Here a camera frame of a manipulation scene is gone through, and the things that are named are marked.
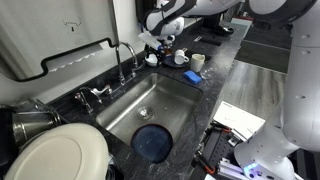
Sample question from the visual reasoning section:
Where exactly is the stainless steel sink basin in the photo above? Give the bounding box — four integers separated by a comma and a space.
96, 73, 202, 145

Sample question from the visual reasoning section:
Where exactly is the white paper sheet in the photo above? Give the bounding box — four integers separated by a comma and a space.
213, 101, 265, 141

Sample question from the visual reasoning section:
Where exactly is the sink drain strainer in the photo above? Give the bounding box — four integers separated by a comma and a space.
137, 106, 155, 120

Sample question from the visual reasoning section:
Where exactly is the stainless steel pot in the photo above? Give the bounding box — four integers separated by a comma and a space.
0, 100, 61, 148

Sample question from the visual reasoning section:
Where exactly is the large white plate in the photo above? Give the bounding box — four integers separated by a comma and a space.
4, 123, 109, 180

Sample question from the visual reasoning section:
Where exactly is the dark blue plate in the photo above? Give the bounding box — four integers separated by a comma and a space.
130, 124, 173, 163

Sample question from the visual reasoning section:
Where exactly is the faucet handle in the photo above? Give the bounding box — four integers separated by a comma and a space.
131, 61, 146, 78
93, 85, 113, 96

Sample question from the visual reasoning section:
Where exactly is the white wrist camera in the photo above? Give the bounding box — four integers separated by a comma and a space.
138, 33, 163, 51

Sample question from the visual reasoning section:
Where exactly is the right faucet handle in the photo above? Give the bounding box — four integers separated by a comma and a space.
131, 61, 146, 78

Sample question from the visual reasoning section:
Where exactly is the small white cup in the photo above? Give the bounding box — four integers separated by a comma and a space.
145, 54, 158, 67

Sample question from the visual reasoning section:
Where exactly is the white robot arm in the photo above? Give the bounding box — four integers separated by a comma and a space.
143, 0, 241, 54

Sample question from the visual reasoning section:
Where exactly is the left faucet handle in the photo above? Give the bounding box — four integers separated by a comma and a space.
93, 85, 113, 96

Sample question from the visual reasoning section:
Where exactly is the chrome side sprayer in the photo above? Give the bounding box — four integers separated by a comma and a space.
74, 87, 102, 114

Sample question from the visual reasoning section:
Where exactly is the white mug on saucer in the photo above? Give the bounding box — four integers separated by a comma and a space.
174, 50, 189, 65

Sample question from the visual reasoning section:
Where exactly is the clear glass cup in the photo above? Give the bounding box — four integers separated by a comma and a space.
200, 61, 216, 80

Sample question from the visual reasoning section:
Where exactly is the blue sponge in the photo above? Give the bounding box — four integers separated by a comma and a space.
183, 70, 202, 84

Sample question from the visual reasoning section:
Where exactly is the paper towel dispenser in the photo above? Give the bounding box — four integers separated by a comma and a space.
0, 0, 118, 82

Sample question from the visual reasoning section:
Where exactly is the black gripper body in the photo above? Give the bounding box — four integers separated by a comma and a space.
146, 44, 173, 61

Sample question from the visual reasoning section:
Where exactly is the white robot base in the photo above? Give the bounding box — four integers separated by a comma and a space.
234, 0, 320, 180

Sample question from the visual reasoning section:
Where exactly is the chrome gooseneck faucet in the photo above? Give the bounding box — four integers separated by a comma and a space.
115, 42, 138, 86

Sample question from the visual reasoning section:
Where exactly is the dark blue saucer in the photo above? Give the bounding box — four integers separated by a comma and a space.
163, 55, 188, 68

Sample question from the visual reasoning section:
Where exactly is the cream ceramic mug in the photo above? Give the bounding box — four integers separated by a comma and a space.
190, 54, 205, 72

